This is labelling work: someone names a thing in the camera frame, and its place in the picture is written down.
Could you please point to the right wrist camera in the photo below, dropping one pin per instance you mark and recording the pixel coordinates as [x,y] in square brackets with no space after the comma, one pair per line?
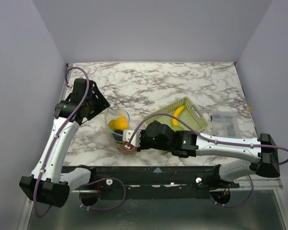
[131,138]

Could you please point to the yellow green toy pepper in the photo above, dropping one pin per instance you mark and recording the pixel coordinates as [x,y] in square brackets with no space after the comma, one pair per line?
[111,124]

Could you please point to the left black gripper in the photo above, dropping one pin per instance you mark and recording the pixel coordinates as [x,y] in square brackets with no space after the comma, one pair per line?
[102,103]

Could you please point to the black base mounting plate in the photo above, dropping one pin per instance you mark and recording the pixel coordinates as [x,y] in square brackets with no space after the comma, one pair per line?
[155,182]

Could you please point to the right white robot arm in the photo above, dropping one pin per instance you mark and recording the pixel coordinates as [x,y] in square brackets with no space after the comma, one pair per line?
[251,156]

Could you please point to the green toy cabbage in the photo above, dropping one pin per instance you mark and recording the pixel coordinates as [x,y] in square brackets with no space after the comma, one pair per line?
[178,128]

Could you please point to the orange yellow toy fruit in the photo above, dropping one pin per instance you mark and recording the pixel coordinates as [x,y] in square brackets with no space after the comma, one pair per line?
[121,123]

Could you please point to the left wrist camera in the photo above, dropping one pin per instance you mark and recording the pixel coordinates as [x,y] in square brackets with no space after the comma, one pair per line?
[69,85]

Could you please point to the green perforated plastic basket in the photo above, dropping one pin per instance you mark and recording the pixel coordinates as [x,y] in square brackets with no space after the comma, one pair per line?
[185,110]

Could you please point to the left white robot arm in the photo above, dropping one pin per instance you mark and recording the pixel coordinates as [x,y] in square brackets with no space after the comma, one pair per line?
[46,183]

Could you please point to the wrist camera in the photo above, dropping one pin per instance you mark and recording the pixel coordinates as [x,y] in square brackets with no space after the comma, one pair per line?
[69,85]
[131,138]

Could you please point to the clear zip top bag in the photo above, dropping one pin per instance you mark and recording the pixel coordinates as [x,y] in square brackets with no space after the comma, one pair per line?
[114,113]

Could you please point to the dark purple toy mangosteen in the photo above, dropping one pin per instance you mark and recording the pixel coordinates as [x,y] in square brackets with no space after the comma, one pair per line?
[117,135]

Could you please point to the yellow toy banana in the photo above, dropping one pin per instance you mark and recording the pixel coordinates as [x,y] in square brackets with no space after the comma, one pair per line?
[176,114]

